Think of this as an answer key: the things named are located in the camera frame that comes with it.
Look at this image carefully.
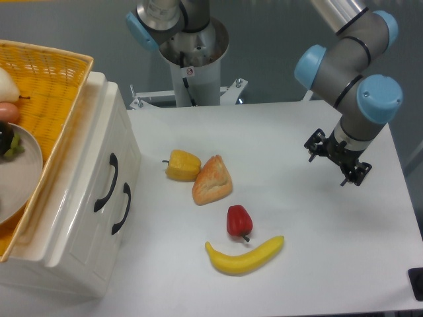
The white drawer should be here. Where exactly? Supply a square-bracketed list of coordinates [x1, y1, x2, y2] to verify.
[90, 153, 137, 297]
[63, 83, 141, 270]

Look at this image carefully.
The dark purple mangosteen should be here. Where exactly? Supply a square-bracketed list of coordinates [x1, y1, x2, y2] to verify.
[1, 121, 24, 159]

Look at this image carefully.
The red wax apple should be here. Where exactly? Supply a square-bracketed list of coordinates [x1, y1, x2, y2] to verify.
[227, 205, 253, 242]

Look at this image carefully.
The grey plate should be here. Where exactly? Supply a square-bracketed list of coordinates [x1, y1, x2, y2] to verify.
[1, 124, 43, 223]

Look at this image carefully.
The white drawer cabinet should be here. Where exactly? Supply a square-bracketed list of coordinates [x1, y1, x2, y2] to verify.
[0, 71, 142, 302]

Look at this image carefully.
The black corner device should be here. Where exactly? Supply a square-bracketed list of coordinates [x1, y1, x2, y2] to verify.
[408, 267, 423, 302]

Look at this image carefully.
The yellow bell pepper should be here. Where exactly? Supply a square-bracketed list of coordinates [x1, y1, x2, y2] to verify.
[163, 149, 202, 182]

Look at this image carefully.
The yellow woven basket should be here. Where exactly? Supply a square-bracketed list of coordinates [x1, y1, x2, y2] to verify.
[1, 40, 94, 262]

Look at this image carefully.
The yellow banana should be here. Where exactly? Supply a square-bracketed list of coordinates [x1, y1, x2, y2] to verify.
[204, 236, 285, 275]

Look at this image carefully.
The black bottom drawer handle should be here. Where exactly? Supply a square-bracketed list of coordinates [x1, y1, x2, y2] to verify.
[111, 182, 132, 236]

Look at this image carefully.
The white pear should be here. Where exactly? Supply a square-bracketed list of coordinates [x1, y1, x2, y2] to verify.
[0, 68, 30, 103]

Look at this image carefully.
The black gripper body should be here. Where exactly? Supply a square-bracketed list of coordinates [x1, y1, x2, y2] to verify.
[304, 129, 372, 185]

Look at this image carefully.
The black drawer handle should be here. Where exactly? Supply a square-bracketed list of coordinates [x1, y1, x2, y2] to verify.
[93, 153, 119, 213]
[111, 182, 132, 236]

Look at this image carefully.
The black top drawer handle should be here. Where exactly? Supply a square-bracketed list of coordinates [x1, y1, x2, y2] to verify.
[93, 153, 119, 213]

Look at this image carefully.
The triangular bread pastry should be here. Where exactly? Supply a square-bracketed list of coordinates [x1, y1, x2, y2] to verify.
[192, 155, 233, 205]

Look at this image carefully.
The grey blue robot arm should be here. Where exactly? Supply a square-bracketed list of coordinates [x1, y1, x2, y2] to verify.
[126, 1, 403, 186]

